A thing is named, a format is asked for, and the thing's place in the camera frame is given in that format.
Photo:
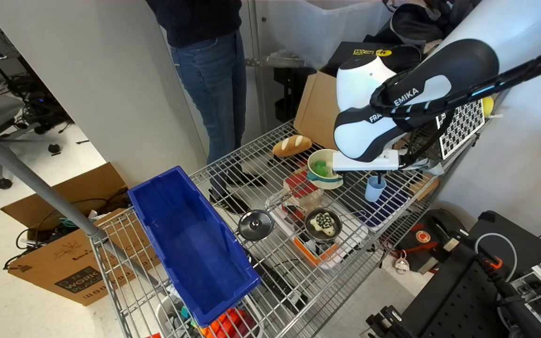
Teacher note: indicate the green toy in bowl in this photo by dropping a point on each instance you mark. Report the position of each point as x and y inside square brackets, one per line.
[319, 167]

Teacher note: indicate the black device orange knob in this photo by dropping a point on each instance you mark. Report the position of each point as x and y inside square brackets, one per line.
[420, 237]

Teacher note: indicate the grey metal pole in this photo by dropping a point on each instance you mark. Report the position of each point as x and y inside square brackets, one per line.
[32, 180]

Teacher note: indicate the white perforated panel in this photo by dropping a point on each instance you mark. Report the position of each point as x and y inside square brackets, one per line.
[467, 128]

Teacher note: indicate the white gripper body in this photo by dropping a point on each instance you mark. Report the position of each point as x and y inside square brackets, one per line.
[364, 161]

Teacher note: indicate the open cardboard box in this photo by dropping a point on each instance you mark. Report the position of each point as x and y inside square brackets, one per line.
[317, 109]

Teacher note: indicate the white black Franka robot arm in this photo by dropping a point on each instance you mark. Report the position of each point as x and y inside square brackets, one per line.
[420, 94]

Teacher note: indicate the yellow round object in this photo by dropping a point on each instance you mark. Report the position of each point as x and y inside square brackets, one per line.
[486, 105]

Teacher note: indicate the black optical breadboard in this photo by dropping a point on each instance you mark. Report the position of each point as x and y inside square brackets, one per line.
[464, 300]

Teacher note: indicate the blue plastic bin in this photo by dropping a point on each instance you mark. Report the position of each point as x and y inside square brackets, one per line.
[195, 244]

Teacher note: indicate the toy bread loaf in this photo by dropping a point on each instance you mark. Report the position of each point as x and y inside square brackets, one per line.
[291, 145]

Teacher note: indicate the orange red plastic items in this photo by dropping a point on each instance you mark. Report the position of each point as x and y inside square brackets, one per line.
[229, 325]

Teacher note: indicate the dark grey jacket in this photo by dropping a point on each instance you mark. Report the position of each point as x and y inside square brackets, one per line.
[420, 21]

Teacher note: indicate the black pot lid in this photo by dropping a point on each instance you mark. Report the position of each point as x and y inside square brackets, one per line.
[255, 223]

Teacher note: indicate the clear plastic container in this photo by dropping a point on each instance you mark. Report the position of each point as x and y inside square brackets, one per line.
[345, 240]

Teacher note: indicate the white bowl teal rim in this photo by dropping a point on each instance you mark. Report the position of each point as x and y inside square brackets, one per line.
[321, 178]

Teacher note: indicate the translucent storage tub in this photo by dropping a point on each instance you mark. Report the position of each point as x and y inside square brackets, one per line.
[317, 28]

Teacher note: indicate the large brown cardboard box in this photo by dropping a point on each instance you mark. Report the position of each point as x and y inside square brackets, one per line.
[69, 250]

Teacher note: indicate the black office chair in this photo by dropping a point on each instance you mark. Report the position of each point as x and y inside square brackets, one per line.
[13, 94]

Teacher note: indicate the light blue plastic cup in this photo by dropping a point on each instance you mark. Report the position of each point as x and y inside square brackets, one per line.
[374, 190]

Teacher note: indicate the black box yellow logo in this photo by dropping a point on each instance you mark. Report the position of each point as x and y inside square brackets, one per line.
[360, 53]

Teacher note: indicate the small black pot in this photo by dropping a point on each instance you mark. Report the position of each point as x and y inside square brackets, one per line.
[321, 223]

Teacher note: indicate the person in blue jeans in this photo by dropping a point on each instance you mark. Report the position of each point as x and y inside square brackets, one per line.
[210, 81]

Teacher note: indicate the red item under shelf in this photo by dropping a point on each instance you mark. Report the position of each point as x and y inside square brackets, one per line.
[298, 184]

